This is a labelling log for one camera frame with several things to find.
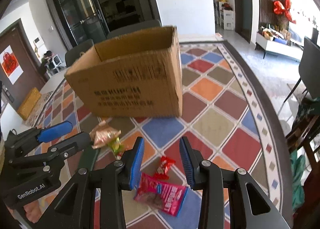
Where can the dark interior door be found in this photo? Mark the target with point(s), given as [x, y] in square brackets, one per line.
[245, 6]

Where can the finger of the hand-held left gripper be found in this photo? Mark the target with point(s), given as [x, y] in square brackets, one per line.
[56, 130]
[72, 144]

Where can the white shelf unit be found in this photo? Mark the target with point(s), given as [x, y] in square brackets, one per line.
[226, 16]

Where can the black framed glass door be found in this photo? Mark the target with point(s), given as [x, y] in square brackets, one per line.
[75, 9]

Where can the person's left hand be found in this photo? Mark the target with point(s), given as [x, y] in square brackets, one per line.
[32, 214]

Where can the dark green cloth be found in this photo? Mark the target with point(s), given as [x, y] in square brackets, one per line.
[308, 110]

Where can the red foil balloon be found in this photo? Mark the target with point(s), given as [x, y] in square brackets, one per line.
[281, 9]

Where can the red and white door poster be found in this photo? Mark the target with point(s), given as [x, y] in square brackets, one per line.
[10, 65]

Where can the dark green snack packet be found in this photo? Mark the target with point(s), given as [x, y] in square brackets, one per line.
[87, 155]

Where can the gold snack packet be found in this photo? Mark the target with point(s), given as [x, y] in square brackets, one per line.
[102, 136]

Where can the brown entrance door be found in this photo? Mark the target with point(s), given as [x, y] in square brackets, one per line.
[27, 69]

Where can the red candy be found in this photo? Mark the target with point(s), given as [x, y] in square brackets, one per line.
[163, 167]

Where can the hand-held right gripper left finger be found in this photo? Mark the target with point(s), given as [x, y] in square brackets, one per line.
[136, 164]

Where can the green yellow snack packet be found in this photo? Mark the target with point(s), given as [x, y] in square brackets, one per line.
[116, 146]

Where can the white wall intercom panel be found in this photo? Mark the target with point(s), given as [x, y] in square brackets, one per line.
[38, 42]

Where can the brown cardboard box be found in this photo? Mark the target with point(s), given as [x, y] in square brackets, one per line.
[135, 76]

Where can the dark grey chair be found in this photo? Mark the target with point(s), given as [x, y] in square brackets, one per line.
[310, 69]

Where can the red-brown wooden chair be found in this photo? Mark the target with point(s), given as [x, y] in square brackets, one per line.
[303, 131]

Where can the pink blue-edged snack packet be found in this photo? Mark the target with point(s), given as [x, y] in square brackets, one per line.
[170, 199]

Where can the yellow wooden box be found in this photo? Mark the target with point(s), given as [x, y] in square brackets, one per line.
[28, 104]

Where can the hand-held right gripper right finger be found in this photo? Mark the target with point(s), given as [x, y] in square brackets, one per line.
[187, 166]

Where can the white low cabinet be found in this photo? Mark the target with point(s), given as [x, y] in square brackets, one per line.
[280, 49]

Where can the colourful diamond pattern tablecloth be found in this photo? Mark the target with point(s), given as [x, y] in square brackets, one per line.
[220, 119]

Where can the black bag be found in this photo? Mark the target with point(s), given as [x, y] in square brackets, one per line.
[46, 60]

